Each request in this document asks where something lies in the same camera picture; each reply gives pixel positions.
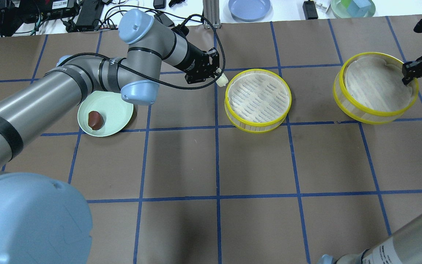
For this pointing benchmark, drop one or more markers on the dark brown bun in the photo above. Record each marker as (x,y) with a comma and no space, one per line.
(95,120)

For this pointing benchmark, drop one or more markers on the aluminium frame post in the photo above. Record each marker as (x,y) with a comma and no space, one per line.
(211,12)

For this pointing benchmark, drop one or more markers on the blue sponge block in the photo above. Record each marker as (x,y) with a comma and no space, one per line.
(359,8)

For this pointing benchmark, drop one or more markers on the blue plate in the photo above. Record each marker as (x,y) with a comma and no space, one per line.
(249,10)

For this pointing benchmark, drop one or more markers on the pale green plate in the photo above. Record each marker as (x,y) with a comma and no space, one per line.
(115,111)

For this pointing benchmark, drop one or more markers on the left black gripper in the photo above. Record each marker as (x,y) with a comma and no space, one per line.
(192,60)

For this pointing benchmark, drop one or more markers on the green sponge block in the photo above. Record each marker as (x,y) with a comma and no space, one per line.
(346,3)

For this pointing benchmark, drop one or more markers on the black power adapter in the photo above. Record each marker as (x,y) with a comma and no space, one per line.
(310,10)

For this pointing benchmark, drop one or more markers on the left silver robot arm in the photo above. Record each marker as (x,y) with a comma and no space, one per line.
(157,55)

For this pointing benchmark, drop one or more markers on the clear green bowl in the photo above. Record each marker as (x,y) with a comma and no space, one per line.
(340,12)

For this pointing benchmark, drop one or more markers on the white steamed bun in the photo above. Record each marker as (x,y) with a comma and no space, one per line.
(222,81)

